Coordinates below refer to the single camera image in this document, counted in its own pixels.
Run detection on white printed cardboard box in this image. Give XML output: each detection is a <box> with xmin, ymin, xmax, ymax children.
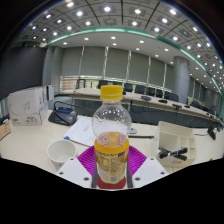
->
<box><xmin>7</xmin><ymin>84</ymin><xmax>55</xmax><ymax>127</ymax></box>

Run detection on round ceiling lights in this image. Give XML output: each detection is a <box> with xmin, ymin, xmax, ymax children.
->
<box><xmin>19</xmin><ymin>0</ymin><xmax>224</xmax><ymax>88</ymax></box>

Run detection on plain brown cardboard box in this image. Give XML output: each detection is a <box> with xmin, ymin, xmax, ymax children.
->
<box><xmin>0</xmin><ymin>119</ymin><xmax>13</xmax><ymax>142</ymax></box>

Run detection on black office chairs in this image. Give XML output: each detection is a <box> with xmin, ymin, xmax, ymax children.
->
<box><xmin>96</xmin><ymin>79</ymin><xmax>214</xmax><ymax>111</ymax></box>

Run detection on small black desk microphones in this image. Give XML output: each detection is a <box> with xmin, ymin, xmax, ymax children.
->
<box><xmin>139</xmin><ymin>94</ymin><xmax>218</xmax><ymax>141</ymax></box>

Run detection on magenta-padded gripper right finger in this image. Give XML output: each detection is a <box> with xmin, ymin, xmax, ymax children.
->
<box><xmin>126</xmin><ymin>145</ymin><xmax>169</xmax><ymax>189</ymax></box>

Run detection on black desk microphone console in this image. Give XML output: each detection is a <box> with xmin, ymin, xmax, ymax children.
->
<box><xmin>47</xmin><ymin>100</ymin><xmax>79</xmax><ymax>127</ymax></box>

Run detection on white patterned paper cup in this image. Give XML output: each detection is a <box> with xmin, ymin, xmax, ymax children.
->
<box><xmin>46</xmin><ymin>139</ymin><xmax>78</xmax><ymax>171</ymax></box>

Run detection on long curved conference desk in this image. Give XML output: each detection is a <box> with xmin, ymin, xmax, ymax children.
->
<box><xmin>68</xmin><ymin>87</ymin><xmax>224</xmax><ymax>129</ymax></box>

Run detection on white printed paper sheet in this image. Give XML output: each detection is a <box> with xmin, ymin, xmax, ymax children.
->
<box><xmin>63</xmin><ymin>115</ymin><xmax>101</xmax><ymax>148</ymax></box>

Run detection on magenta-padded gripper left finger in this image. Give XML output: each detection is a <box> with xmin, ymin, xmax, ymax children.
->
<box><xmin>55</xmin><ymin>145</ymin><xmax>100</xmax><ymax>189</ymax></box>

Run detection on white desk organizer tray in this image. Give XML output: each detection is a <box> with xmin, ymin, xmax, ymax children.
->
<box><xmin>151</xmin><ymin>120</ymin><xmax>198</xmax><ymax>168</ymax></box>

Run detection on yellow-capped clear drink bottle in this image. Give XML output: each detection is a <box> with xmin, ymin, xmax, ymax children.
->
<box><xmin>91</xmin><ymin>85</ymin><xmax>133</xmax><ymax>185</ymax></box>

